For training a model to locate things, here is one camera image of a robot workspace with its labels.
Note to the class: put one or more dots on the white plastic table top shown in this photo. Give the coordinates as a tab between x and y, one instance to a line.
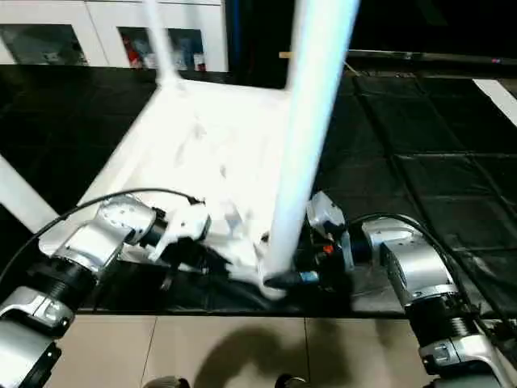
210	121

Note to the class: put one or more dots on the white plastic table leg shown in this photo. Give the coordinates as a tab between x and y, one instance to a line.
20	190
291	60
159	40
315	121

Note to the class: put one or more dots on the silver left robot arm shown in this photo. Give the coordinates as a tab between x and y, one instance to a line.
89	238

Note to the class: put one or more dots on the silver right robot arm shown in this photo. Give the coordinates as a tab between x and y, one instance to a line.
416	258

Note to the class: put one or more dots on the dark right robot foot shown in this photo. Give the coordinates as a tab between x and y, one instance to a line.
288	382

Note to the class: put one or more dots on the dark robot foot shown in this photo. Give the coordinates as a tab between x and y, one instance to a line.
288	382
165	383

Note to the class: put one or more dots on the dark left robot foot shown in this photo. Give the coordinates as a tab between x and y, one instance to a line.
165	383

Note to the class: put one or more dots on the black work mat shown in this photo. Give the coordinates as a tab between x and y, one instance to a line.
424	141

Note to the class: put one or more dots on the red white package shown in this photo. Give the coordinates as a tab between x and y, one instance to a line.
129	52

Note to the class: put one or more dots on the small yellow label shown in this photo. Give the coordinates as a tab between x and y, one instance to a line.
284	55

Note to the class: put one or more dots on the dark blue black cabinet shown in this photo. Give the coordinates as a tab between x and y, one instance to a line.
250	40

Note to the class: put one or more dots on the white board strip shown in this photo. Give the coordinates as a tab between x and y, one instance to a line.
497	97

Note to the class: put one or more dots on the white glass-door cabinet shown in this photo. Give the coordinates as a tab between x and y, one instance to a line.
101	16

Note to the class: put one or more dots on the black television screen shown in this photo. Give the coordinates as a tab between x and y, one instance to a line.
424	24

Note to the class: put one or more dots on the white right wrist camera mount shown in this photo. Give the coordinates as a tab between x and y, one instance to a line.
323	210

